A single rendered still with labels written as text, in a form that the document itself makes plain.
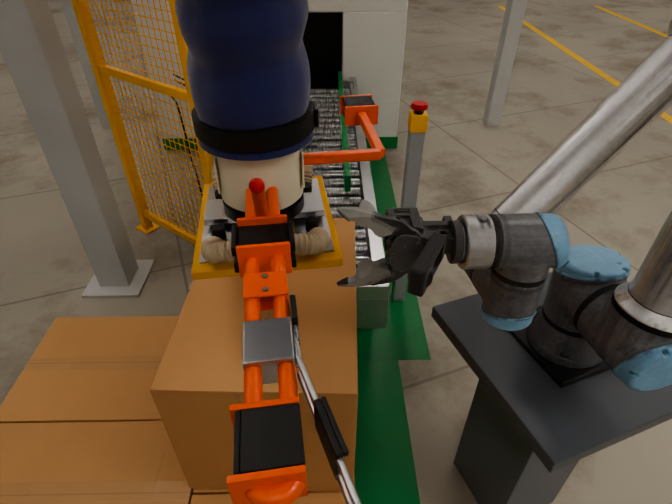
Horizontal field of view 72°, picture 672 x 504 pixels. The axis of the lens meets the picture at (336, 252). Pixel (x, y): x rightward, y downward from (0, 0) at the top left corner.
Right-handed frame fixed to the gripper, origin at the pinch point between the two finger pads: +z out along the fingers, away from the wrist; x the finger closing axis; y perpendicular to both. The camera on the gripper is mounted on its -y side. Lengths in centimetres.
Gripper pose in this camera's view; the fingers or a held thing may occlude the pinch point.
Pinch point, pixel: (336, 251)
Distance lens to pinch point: 73.5
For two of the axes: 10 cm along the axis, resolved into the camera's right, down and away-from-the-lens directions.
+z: -10.0, 0.2, -0.2
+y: -0.3, -6.1, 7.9
